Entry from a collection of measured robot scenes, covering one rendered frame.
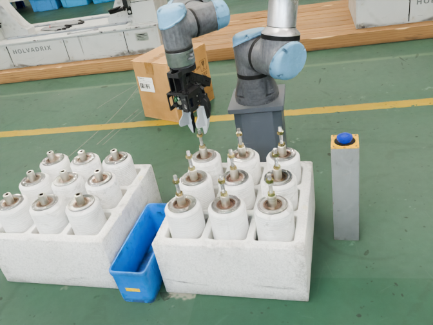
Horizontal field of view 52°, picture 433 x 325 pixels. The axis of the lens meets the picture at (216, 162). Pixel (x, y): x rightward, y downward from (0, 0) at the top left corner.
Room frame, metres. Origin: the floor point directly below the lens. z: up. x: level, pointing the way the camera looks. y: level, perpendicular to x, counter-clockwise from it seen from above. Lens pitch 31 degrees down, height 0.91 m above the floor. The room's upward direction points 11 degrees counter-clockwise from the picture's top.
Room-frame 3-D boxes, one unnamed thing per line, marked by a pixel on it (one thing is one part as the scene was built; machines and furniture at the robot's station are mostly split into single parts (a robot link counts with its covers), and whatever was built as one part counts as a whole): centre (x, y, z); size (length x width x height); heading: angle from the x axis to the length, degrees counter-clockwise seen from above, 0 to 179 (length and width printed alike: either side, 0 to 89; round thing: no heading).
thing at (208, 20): (1.21, -0.04, 0.64); 0.11 x 0.11 x 0.08; 27
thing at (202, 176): (1.05, 0.07, 0.25); 0.08 x 0.08 x 0.01
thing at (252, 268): (1.01, -0.04, 0.09); 0.39 x 0.39 x 0.18; 71
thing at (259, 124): (1.42, -0.18, 0.15); 0.19 x 0.19 x 0.30; 75
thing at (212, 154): (1.16, 0.03, 0.25); 0.08 x 0.08 x 0.01
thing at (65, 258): (1.19, 0.46, 0.09); 0.39 x 0.39 x 0.18; 71
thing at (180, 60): (1.15, 0.04, 0.56); 0.08 x 0.08 x 0.05
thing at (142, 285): (1.01, 0.24, 0.06); 0.30 x 0.11 x 0.12; 161
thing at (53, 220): (1.07, 0.50, 0.16); 0.10 x 0.10 x 0.18
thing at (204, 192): (1.05, 0.07, 0.16); 0.10 x 0.10 x 0.18
